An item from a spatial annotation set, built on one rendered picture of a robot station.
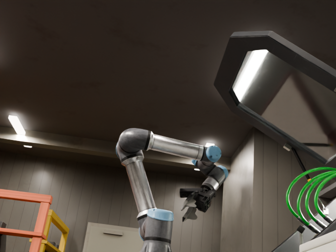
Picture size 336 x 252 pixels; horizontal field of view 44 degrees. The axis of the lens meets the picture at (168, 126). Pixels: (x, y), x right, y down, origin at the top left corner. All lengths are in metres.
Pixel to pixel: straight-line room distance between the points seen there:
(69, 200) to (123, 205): 1.04
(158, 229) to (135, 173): 0.34
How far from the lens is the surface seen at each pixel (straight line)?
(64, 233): 7.69
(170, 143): 1.95
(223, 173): 2.13
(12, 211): 8.41
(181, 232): 8.15
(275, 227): 5.67
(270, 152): 5.95
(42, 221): 4.53
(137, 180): 2.00
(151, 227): 1.82
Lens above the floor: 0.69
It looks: 25 degrees up
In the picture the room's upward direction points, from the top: 7 degrees clockwise
